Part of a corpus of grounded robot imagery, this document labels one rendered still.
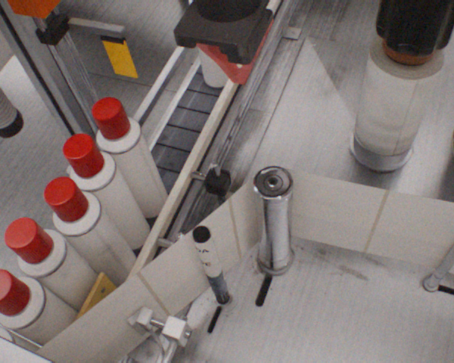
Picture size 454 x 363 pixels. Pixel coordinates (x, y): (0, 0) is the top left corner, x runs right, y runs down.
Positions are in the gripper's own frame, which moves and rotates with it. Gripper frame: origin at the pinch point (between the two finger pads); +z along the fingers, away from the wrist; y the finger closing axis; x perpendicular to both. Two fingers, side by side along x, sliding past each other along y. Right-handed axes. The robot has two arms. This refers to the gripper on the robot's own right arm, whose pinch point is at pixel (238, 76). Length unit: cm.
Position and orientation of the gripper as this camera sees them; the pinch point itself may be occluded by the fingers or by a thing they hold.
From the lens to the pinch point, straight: 48.9
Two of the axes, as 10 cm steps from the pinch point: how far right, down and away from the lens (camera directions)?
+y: 3.5, -8.1, 4.7
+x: -9.3, -2.4, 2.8
